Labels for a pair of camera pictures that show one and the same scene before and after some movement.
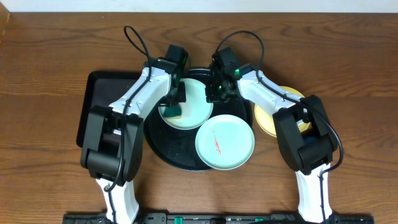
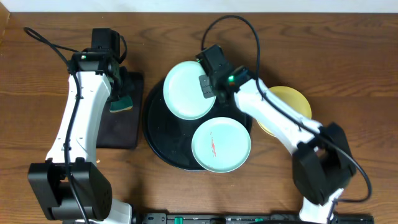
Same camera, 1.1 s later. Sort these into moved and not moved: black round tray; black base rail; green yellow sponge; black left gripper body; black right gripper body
Moved: black round tray; black left gripper body; green yellow sponge
Not moved: black base rail; black right gripper body
